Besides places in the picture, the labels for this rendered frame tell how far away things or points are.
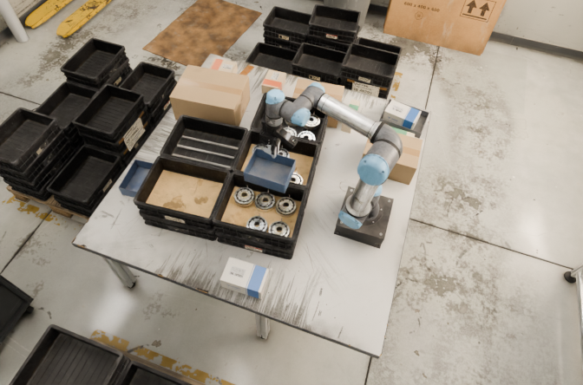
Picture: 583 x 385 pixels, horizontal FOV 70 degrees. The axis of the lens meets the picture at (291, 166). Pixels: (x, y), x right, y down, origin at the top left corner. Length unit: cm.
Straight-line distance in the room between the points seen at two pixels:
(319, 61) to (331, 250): 189
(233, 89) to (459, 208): 189
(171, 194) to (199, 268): 40
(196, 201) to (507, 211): 234
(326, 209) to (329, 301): 50
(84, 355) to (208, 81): 160
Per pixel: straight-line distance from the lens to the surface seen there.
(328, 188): 237
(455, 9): 460
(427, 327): 292
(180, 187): 225
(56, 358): 245
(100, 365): 236
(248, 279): 201
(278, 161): 198
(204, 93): 258
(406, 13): 462
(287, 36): 379
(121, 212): 241
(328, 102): 174
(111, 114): 319
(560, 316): 333
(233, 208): 214
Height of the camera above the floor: 266
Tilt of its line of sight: 54 degrees down
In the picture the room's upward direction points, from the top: 3 degrees clockwise
